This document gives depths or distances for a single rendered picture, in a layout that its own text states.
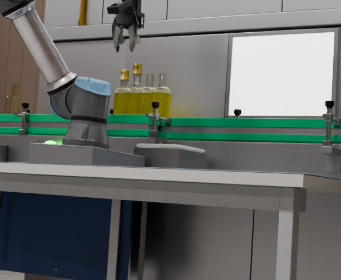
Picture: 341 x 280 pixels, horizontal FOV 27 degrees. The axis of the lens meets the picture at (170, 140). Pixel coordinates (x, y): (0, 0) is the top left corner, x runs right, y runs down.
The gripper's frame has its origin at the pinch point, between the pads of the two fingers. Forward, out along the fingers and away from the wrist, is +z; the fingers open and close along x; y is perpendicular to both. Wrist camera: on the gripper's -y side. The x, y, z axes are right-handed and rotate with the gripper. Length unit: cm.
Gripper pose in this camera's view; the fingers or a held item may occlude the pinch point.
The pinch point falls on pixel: (123, 48)
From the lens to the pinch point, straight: 248.3
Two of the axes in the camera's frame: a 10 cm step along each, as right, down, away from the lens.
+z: -0.6, 10.0, -0.8
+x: -8.9, -0.2, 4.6
